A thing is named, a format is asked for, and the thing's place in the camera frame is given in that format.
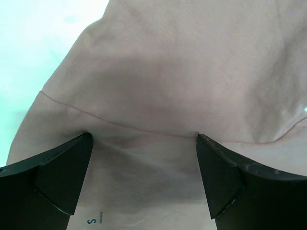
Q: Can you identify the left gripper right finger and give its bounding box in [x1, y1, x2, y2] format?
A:
[196, 134, 307, 230]

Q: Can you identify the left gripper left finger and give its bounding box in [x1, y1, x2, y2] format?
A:
[0, 133, 93, 230]

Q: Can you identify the pink mario t shirt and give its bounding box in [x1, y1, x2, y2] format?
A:
[7, 0, 307, 230]

